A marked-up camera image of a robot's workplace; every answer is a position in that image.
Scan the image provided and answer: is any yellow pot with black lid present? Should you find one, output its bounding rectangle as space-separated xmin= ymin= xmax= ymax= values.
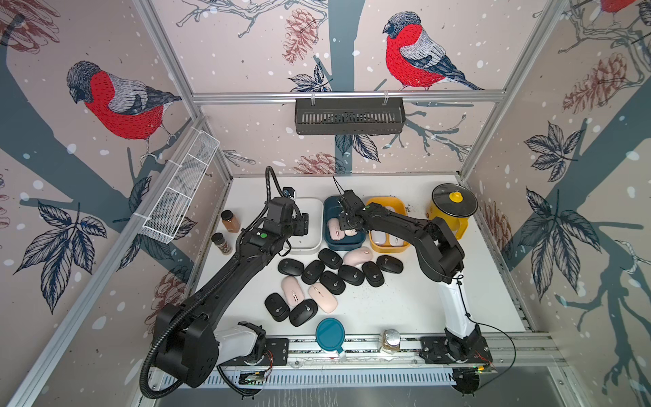
xmin=427 ymin=183 xmax=479 ymax=240

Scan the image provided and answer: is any pink mouse top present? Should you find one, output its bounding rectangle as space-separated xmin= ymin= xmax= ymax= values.
xmin=342 ymin=247 xmax=373 ymax=267

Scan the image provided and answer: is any small glass jar silver lid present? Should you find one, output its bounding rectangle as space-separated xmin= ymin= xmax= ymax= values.
xmin=380 ymin=329 xmax=401 ymax=354

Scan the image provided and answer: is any white mouse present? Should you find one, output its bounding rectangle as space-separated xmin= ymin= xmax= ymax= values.
xmin=388 ymin=235 xmax=405 ymax=248
xmin=371 ymin=231 xmax=387 ymax=246

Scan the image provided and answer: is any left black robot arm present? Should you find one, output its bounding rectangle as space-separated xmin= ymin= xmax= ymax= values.
xmin=139 ymin=167 xmax=309 ymax=400

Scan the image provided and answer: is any teal round lid container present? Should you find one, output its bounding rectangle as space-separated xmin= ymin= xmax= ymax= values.
xmin=315 ymin=318 xmax=346 ymax=353

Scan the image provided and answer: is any black hanging wire basket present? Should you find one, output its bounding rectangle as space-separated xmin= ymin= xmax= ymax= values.
xmin=294 ymin=98 xmax=406 ymax=136

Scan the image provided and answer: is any white storage box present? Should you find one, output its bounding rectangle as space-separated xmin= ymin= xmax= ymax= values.
xmin=282 ymin=198 xmax=324 ymax=254

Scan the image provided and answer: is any teal storage box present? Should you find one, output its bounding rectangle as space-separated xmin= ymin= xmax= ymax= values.
xmin=323 ymin=196 xmax=366 ymax=252

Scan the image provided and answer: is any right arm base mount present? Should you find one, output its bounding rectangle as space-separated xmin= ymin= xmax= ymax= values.
xmin=419 ymin=336 xmax=493 ymax=365

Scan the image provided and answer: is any dark spice bottle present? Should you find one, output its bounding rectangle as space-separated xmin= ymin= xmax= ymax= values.
xmin=211 ymin=232 xmax=232 ymax=254

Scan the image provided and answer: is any white wire mesh shelf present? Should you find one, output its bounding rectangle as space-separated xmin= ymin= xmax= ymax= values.
xmin=139 ymin=127 xmax=220 ymax=244

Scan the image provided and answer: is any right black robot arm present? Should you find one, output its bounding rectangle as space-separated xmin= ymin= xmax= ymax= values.
xmin=338 ymin=190 xmax=482 ymax=361

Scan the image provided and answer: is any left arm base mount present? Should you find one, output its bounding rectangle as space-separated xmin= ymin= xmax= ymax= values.
xmin=222 ymin=337 xmax=289 ymax=367

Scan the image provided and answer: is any brown spice bottle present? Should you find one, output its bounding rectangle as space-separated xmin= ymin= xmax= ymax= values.
xmin=220 ymin=210 xmax=241 ymax=233

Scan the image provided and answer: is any yellow storage box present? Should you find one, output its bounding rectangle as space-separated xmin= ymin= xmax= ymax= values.
xmin=367 ymin=197 xmax=409 ymax=254

